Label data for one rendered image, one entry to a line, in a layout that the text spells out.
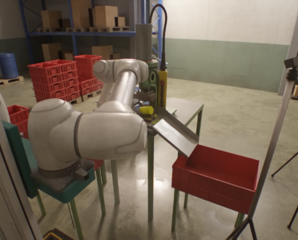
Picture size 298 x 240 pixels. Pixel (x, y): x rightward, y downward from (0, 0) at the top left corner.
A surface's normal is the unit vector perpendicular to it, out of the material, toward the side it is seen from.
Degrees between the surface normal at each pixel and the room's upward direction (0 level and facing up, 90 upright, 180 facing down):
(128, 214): 0
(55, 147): 89
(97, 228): 0
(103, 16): 90
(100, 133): 56
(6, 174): 90
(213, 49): 90
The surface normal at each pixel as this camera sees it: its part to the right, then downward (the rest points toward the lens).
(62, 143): 0.04, 0.33
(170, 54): -0.49, 0.37
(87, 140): -0.07, 0.10
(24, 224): 0.88, 0.20
